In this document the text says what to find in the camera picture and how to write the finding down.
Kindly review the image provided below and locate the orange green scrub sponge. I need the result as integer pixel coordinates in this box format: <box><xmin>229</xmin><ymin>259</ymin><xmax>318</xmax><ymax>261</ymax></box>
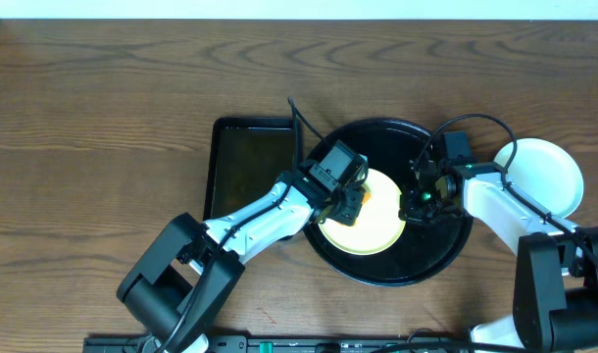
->
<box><xmin>362</xmin><ymin>191</ymin><xmax>372</xmax><ymax>204</ymax></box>

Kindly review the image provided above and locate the yellow plate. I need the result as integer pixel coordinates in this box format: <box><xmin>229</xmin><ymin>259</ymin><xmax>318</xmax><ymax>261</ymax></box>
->
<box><xmin>319</xmin><ymin>169</ymin><xmax>406</xmax><ymax>256</ymax></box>

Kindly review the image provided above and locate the pale green plate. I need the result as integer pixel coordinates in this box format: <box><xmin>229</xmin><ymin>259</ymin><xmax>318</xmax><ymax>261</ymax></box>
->
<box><xmin>507</xmin><ymin>138</ymin><xmax>584</xmax><ymax>218</ymax></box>

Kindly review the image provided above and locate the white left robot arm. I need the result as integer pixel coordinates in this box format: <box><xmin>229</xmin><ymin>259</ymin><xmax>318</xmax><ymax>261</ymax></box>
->
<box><xmin>117</xmin><ymin>157</ymin><xmax>369</xmax><ymax>352</ymax></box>

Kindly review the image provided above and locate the black round tray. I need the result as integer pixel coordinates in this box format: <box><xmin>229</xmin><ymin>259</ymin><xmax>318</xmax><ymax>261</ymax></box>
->
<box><xmin>304</xmin><ymin>119</ymin><xmax>473</xmax><ymax>286</ymax></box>

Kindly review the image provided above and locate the black rectangular water tray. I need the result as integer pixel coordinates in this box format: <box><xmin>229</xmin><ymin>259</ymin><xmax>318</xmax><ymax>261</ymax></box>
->
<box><xmin>203</xmin><ymin>116</ymin><xmax>303</xmax><ymax>220</ymax></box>

